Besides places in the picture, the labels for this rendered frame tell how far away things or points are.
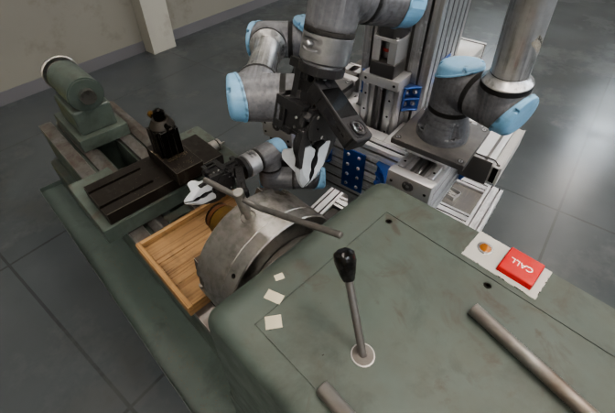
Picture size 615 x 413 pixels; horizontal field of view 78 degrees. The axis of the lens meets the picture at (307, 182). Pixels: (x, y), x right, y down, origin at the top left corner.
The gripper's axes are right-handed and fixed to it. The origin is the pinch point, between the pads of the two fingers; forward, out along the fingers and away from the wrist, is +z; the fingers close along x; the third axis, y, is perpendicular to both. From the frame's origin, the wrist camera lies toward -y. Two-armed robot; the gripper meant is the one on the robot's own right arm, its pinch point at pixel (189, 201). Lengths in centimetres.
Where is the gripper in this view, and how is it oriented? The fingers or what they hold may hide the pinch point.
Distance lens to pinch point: 108.7
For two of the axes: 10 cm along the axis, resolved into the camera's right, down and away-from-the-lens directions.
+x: -0.1, -7.7, -6.4
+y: -7.0, -4.5, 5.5
